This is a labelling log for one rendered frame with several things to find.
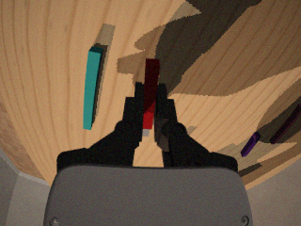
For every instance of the purple rod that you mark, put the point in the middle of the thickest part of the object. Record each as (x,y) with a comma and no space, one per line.
(250,144)

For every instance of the pink flat bar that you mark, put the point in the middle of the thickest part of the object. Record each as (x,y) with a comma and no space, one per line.
(286,125)

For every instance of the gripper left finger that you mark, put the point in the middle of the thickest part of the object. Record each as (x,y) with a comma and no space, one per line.
(118,147)

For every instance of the turquoise rod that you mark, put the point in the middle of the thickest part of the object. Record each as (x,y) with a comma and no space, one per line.
(94,59)

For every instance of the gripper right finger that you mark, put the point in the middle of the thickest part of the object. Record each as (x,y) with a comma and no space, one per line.
(177,147)

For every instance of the red rod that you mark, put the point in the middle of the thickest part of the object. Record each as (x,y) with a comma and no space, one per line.
(152,69)

